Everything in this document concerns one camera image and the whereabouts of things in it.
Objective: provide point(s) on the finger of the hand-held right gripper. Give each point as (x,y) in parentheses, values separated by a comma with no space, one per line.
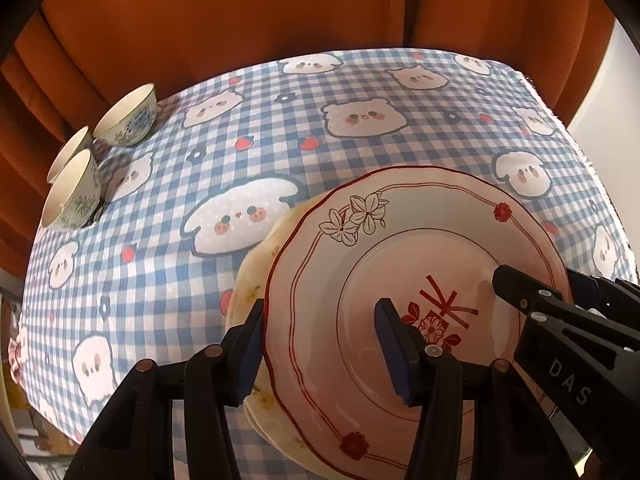
(520,285)
(610,295)

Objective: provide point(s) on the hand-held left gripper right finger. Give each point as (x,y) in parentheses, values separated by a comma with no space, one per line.
(395,350)

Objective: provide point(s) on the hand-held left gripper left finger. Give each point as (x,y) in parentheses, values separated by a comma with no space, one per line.
(247,360)

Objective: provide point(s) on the large yellow flower plate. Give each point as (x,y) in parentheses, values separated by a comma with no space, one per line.
(240,305)

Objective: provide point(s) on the small red patterned plate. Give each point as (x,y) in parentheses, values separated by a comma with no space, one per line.
(350,260)

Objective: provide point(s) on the medium yellow flower plate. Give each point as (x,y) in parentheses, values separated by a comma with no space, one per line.
(282,227)

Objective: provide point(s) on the blue floral bowl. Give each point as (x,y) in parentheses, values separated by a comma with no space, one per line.
(127,117)
(75,195)
(67,152)

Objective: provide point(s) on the blue checked cartoon tablecloth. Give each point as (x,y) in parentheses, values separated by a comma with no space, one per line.
(300,150)

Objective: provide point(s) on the rust orange curtain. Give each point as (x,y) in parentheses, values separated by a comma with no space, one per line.
(225,5)

